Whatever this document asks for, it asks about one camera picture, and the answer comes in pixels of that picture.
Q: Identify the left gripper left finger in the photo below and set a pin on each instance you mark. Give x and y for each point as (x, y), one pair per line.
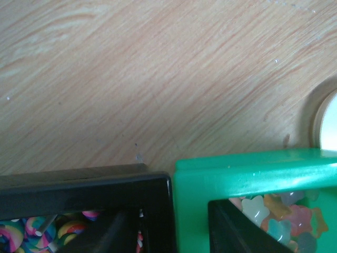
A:
(113, 231)

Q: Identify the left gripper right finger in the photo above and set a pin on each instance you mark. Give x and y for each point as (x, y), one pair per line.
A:
(231, 231)

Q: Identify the green bin of gummies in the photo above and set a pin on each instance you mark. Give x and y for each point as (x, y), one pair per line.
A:
(198, 181)

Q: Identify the black bin of lollipops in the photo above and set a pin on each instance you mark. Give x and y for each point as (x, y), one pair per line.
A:
(124, 187)

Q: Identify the white jar lid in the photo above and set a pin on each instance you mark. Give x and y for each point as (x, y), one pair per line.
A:
(324, 125)

